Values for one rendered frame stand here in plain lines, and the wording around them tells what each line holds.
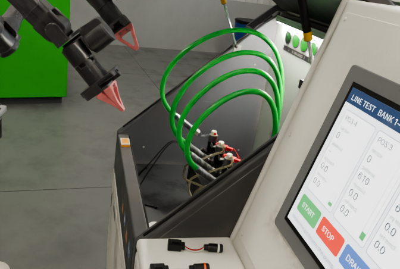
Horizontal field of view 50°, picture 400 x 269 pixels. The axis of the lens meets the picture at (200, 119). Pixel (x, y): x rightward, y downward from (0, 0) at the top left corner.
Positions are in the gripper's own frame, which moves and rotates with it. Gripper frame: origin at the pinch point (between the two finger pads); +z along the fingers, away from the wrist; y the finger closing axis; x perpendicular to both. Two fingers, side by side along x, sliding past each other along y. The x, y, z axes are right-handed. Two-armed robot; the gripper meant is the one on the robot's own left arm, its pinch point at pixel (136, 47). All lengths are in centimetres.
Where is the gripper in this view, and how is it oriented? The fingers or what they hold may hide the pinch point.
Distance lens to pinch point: 133.2
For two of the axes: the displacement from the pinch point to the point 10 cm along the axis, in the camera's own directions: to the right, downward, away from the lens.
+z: 6.0, 7.9, 1.4
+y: -0.7, -1.3, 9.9
